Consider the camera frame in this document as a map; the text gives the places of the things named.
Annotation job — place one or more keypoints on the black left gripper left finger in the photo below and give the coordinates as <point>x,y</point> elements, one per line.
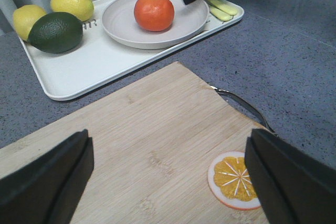
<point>48,189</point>

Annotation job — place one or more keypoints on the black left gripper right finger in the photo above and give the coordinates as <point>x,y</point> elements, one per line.
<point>291,186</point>

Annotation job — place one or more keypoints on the orange mandarin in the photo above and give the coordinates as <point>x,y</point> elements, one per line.
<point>154,15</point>

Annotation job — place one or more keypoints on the beige round plate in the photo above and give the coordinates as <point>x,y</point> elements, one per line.
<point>119,23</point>

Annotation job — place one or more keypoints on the white bear print tray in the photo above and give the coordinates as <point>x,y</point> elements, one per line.
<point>113,45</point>

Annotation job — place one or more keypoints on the yellow plastic fork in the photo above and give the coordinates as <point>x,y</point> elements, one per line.
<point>223,6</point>

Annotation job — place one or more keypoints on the yellow plastic knife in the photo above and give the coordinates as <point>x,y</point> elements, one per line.
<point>219,14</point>

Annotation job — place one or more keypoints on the orange slice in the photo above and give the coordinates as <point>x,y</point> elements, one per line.
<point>229,181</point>

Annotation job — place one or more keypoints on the wooden cutting board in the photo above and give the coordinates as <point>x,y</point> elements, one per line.
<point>153,143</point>

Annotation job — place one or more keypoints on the dark green lime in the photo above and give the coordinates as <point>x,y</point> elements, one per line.
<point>56,32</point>

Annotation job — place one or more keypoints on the yellow lemon behind lime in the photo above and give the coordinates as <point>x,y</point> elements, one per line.
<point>25,17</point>

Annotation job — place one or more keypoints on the metal cutting board handle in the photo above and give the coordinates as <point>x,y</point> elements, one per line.
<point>247,106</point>

